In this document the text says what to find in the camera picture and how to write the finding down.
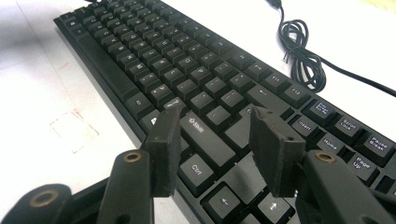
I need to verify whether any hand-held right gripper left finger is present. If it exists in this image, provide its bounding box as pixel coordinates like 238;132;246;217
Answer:
141;106;182;198

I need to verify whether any black keyboard cable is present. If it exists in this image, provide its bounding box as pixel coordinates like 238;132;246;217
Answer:
265;0;396;98

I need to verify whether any black computer keyboard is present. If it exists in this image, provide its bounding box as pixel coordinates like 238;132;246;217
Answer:
53;0;396;224

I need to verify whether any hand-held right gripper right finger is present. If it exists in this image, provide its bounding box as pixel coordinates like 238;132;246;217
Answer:
248;105;306;199

